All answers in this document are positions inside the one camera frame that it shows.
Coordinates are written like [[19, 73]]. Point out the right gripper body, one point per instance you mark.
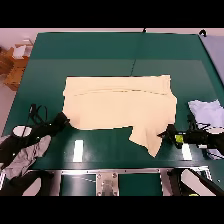
[[176, 135]]

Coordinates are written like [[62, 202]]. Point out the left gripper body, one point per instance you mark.
[[61, 122]]

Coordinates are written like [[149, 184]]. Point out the cream T-shirt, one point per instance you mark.
[[116, 106]]

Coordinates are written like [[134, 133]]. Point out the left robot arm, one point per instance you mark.
[[36, 133]]

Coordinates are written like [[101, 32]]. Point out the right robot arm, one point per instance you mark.
[[208, 140]]

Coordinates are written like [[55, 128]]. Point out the white garment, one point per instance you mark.
[[206, 113]]

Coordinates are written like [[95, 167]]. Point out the grey garment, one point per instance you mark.
[[25, 159]]

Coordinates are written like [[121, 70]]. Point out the brown cardboard box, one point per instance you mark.
[[15, 71]]

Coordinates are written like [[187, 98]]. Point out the silver frame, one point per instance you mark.
[[108, 186]]

